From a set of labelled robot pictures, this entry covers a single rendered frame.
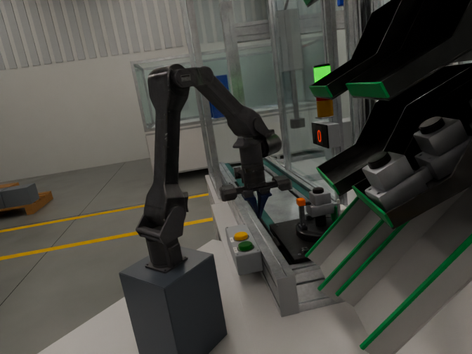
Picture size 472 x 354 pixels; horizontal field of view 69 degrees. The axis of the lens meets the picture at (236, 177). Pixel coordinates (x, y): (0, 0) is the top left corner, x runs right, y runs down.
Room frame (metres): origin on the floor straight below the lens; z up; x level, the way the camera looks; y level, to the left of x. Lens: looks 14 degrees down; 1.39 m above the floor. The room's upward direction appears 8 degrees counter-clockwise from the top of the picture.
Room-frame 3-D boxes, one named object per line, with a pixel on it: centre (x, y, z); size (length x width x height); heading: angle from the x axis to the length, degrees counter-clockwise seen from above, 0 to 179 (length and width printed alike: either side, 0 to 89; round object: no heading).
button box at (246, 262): (0.94, 0.01, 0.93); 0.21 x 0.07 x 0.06; 7
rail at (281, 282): (1.14, -0.03, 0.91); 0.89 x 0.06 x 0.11; 7
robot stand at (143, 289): (0.65, 0.17, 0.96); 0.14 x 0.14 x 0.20; 51
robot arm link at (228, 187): (0.88, -0.05, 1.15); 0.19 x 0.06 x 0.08; 97
